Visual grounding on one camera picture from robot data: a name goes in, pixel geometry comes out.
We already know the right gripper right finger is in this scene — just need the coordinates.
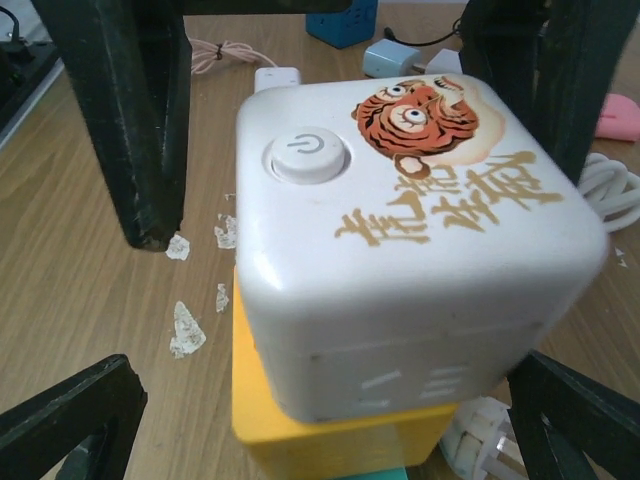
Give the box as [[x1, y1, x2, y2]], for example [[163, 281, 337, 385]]
[[507, 351, 639, 479]]

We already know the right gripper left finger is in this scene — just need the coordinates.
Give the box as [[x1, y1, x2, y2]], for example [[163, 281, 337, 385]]
[[1, 354, 148, 479]]

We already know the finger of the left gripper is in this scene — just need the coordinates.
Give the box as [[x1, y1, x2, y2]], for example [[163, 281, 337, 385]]
[[34, 0, 192, 251], [459, 0, 639, 182]]

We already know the pink usb cable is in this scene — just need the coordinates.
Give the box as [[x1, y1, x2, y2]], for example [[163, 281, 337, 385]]
[[188, 38, 279, 77]]

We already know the pink plug adapter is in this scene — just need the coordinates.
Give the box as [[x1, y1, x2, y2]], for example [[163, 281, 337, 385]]
[[594, 93, 640, 142]]

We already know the white charger plug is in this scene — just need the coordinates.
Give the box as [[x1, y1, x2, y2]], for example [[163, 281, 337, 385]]
[[425, 48, 462, 75]]

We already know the small white usb charger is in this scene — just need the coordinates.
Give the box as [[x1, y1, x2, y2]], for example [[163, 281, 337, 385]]
[[254, 67, 302, 93]]

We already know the light blue small plug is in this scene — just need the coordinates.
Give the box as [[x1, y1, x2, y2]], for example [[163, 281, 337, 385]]
[[362, 39, 426, 78]]

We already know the blue cube socket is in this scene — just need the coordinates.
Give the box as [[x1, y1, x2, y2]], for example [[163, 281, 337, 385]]
[[305, 0, 379, 49]]

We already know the yellow cube socket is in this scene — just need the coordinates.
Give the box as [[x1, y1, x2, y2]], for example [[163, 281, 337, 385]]
[[232, 269, 470, 479]]

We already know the white cube adapter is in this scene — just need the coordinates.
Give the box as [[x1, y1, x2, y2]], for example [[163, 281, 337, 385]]
[[236, 74, 609, 423]]

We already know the teal power strip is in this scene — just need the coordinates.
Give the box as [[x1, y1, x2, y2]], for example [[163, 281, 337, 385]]
[[345, 467, 408, 480]]

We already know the black cable with plug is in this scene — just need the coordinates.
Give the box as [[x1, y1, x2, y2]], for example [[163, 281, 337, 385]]
[[382, 17, 464, 49]]

